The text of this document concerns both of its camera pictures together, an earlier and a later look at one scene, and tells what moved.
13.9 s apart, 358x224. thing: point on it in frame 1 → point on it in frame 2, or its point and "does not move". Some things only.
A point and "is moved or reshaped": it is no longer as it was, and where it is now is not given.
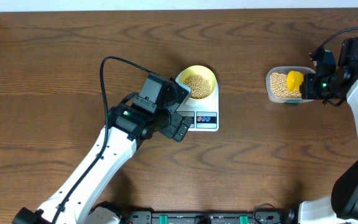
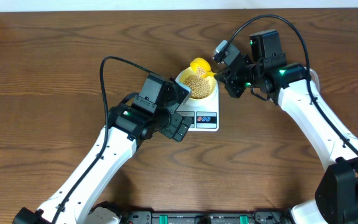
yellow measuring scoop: x=294 y=79 is moved or reshaped
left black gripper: x=175 y=119 does not move
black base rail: x=148 y=216 does not move
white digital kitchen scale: x=204 y=116 does not move
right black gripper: x=307 y=88 → x=227 y=77
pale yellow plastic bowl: x=201 y=80 does not move
